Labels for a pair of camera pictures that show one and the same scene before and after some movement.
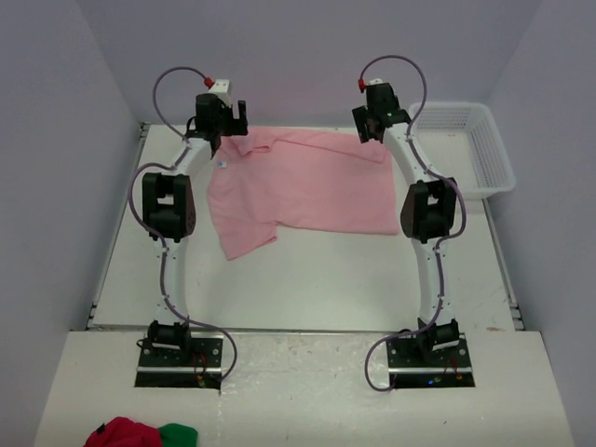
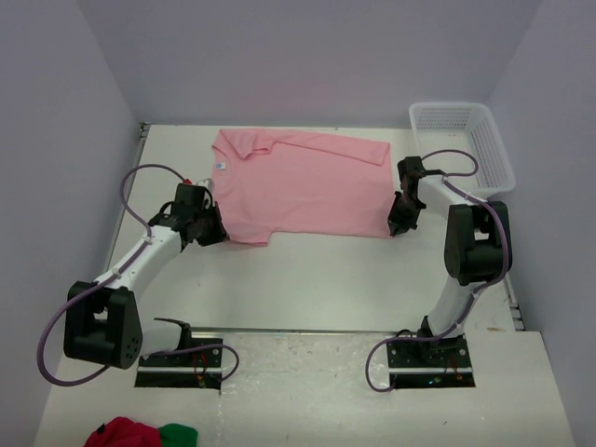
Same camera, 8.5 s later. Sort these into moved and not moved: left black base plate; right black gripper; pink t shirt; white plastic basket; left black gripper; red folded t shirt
Moved: left black gripper; right black gripper
Not moved: white plastic basket; red folded t shirt; pink t shirt; left black base plate
